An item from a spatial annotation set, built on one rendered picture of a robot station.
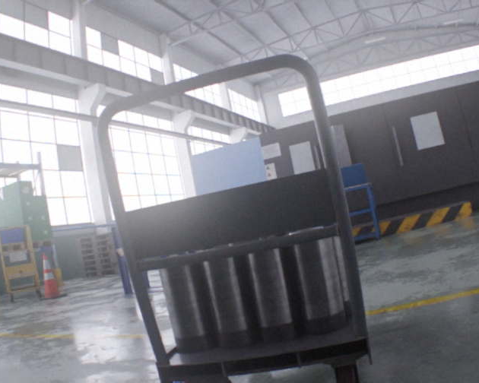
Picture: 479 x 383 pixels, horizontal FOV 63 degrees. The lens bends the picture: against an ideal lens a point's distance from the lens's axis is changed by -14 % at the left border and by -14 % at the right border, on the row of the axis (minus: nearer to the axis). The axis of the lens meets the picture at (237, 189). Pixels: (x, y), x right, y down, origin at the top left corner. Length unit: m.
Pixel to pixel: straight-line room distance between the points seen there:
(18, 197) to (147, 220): 8.22
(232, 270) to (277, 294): 0.14
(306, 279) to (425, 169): 6.13
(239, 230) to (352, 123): 6.45
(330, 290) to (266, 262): 0.19
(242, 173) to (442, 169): 3.44
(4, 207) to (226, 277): 8.67
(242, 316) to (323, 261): 0.27
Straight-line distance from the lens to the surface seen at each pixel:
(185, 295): 1.28
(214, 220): 1.08
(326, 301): 1.21
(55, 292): 7.06
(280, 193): 1.04
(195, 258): 1.09
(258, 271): 1.21
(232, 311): 1.25
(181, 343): 1.32
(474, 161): 7.32
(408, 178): 7.23
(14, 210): 9.41
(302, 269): 1.20
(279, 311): 1.23
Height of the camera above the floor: 0.59
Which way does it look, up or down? 4 degrees up
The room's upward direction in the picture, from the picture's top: 11 degrees counter-clockwise
